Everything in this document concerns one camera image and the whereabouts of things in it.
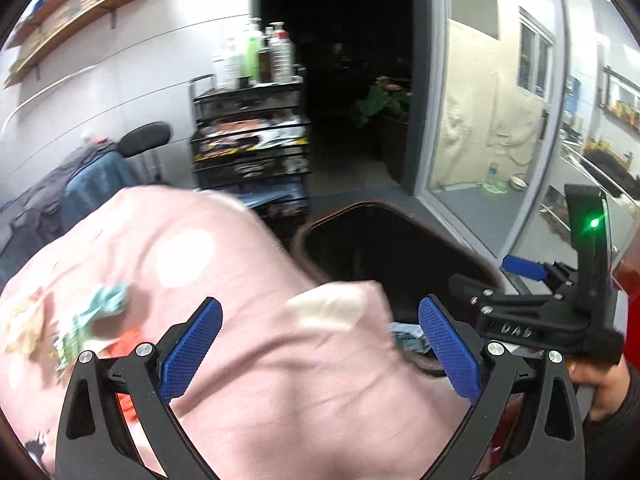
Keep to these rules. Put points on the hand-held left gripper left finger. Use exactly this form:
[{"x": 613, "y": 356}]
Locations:
[{"x": 192, "y": 347}]

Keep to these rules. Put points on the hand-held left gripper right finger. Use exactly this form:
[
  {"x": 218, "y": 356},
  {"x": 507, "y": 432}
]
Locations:
[{"x": 447, "y": 350}]

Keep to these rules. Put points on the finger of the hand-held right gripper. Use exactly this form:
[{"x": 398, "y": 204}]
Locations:
[
  {"x": 525, "y": 320},
  {"x": 522, "y": 265}
]

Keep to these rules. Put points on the white blue packet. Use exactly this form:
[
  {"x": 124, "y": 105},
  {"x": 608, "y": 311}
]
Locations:
[{"x": 410, "y": 340}]

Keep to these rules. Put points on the orange foam fruit net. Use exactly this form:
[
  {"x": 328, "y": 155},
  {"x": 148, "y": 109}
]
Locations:
[{"x": 125, "y": 342}]

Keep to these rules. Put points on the teal tissue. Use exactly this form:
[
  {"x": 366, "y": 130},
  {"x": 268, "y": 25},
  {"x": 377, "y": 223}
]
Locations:
[{"x": 107, "y": 300}]

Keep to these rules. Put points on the brown trash bin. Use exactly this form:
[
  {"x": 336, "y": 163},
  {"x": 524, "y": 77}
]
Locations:
[{"x": 375, "y": 250}]

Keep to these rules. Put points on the cream tissue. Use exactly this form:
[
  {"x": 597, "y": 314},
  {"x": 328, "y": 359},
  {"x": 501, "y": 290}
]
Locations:
[{"x": 22, "y": 325}]

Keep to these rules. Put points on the person's right forearm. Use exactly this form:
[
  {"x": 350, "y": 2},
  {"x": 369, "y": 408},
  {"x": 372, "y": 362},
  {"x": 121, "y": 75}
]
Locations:
[{"x": 615, "y": 440}]

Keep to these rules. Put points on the person's right hand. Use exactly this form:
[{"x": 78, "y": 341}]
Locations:
[{"x": 607, "y": 385}]

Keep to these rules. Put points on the metal bowl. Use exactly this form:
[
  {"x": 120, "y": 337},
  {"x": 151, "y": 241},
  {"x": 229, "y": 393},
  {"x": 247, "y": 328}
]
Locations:
[{"x": 519, "y": 184}]

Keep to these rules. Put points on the pink polka dot blanket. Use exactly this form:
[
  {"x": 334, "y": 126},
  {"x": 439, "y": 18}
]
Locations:
[{"x": 275, "y": 360}]

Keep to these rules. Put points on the green plastic bottle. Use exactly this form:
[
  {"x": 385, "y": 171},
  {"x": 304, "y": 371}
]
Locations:
[{"x": 495, "y": 180}]

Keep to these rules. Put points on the metal railing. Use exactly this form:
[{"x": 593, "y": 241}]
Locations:
[{"x": 590, "y": 160}]

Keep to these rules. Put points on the glass sliding door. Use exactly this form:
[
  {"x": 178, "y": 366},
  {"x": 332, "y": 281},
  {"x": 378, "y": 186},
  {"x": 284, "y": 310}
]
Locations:
[{"x": 550, "y": 130}]

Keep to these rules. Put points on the blue plastic bag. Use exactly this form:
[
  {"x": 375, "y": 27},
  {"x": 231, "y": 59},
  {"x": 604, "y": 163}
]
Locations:
[{"x": 275, "y": 192}]

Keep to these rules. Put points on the black mesh trolley cart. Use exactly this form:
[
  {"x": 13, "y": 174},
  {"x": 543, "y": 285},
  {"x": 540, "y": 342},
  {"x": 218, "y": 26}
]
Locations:
[{"x": 250, "y": 165}]

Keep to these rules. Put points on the white framed window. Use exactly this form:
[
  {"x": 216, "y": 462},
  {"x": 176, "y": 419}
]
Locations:
[{"x": 537, "y": 60}]

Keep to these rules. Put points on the black chair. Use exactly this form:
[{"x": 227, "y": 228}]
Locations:
[{"x": 145, "y": 137}]

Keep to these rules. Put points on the potted plant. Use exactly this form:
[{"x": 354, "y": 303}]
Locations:
[{"x": 380, "y": 100}]

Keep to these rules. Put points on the grey blanket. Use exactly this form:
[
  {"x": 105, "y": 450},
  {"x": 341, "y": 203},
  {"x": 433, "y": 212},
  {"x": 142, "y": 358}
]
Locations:
[{"x": 45, "y": 185}]

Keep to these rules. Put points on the pile of cosmetic packets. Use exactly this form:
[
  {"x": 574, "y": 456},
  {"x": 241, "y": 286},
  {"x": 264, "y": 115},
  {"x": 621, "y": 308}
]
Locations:
[{"x": 240, "y": 132}]

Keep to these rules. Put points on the dark brown bottle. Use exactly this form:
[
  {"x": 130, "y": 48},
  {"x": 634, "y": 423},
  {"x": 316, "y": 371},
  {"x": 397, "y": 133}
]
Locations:
[{"x": 265, "y": 62}]

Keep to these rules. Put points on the green pump bottle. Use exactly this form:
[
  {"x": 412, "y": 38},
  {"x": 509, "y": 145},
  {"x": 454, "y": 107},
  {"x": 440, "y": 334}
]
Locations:
[{"x": 252, "y": 55}]

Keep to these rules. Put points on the clear ribbed pump bottle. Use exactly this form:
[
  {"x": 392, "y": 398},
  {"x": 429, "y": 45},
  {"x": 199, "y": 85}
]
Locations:
[{"x": 282, "y": 57}]

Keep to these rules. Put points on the wooden wall shelf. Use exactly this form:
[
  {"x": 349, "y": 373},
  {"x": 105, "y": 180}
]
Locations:
[
  {"x": 75, "y": 30},
  {"x": 25, "y": 35}
]

